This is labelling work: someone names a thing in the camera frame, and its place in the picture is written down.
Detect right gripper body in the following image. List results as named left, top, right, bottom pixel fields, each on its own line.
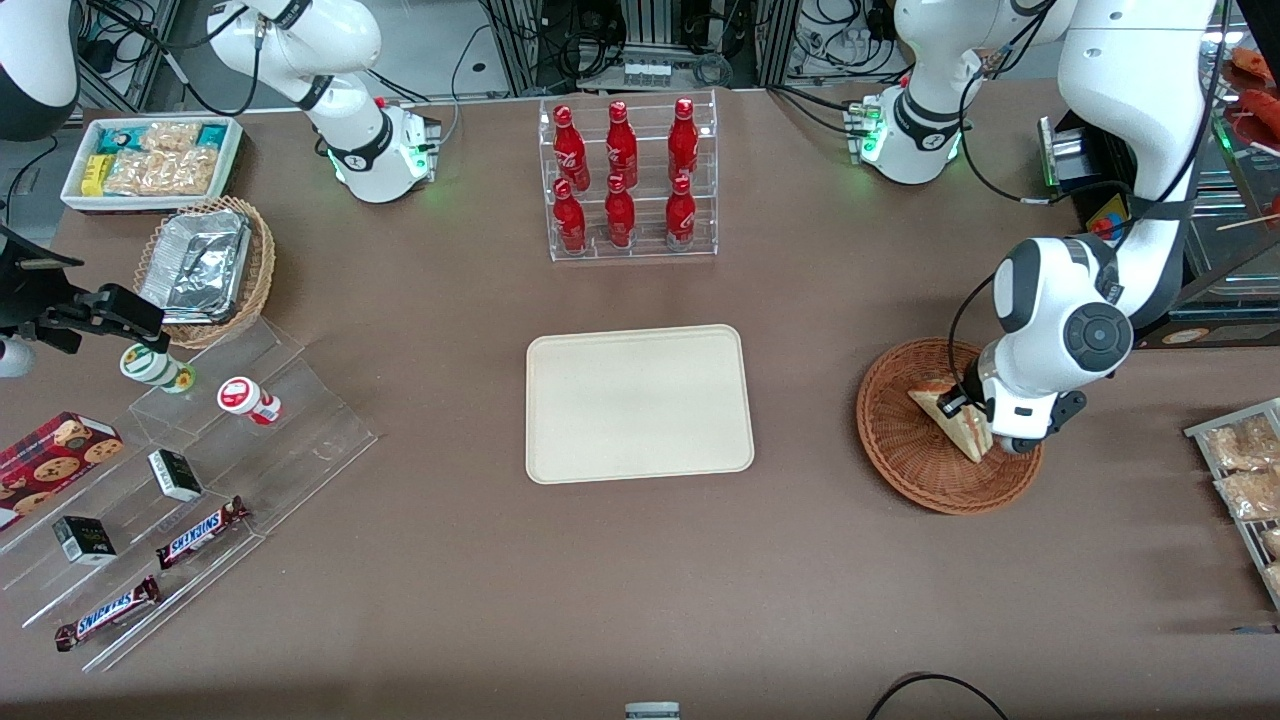
left=0, top=226, right=87, bottom=337

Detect triangular sandwich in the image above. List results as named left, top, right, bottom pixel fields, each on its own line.
left=907, top=375, right=993, bottom=464

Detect round brown wicker basket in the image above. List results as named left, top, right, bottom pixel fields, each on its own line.
left=856, top=337, right=1045, bottom=516

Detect light wicker basket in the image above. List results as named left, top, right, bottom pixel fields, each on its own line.
left=133, top=196, right=277, bottom=350

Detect tray of packaged snacks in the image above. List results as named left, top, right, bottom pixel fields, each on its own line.
left=1185, top=398, right=1280, bottom=611

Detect cream plastic tray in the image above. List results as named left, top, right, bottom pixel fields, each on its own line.
left=526, top=324, right=756, bottom=486

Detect green white yogurt cup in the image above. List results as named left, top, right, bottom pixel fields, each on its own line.
left=120, top=342, right=197, bottom=394

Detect stacked foil containers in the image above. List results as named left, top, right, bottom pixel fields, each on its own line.
left=138, top=208, right=253, bottom=324

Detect white rectangular snack bin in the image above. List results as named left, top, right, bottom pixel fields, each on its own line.
left=60, top=116, right=244, bottom=214

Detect red white yogurt cup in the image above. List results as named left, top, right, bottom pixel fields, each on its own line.
left=217, top=376, right=283, bottom=426

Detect red cookie box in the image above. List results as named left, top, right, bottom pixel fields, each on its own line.
left=0, top=411, right=125, bottom=532

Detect clear cracker bag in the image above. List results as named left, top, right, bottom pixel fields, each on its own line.
left=105, top=148, right=222, bottom=197
left=140, top=122, right=204, bottom=153

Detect small black carton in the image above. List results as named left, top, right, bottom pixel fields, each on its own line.
left=52, top=516, right=118, bottom=566
left=148, top=449, right=204, bottom=502

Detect black food warmer appliance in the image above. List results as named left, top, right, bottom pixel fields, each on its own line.
left=1038, top=85, right=1280, bottom=349

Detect clear acrylic step display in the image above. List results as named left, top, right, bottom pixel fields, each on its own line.
left=0, top=316, right=379, bottom=673

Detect Snickers bar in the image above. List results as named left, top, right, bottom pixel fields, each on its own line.
left=55, top=576, right=162, bottom=652
left=155, top=496, right=251, bottom=571

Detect steel warmer pan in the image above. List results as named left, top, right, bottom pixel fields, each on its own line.
left=1188, top=192, right=1280, bottom=299

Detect red cola bottle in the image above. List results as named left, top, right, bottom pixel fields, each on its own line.
left=604, top=174, right=637, bottom=249
left=552, top=104, right=591, bottom=193
left=605, top=100, right=639, bottom=189
left=668, top=97, right=700, bottom=184
left=665, top=174, right=697, bottom=251
left=553, top=178, right=588, bottom=254

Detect clear acrylic bottle rack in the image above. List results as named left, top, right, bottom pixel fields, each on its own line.
left=538, top=90, right=719, bottom=263

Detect black looped cable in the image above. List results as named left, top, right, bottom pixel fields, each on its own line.
left=865, top=672, right=1011, bottom=720

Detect aluminium profile frame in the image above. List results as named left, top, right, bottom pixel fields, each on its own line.
left=478, top=0, right=801, bottom=96

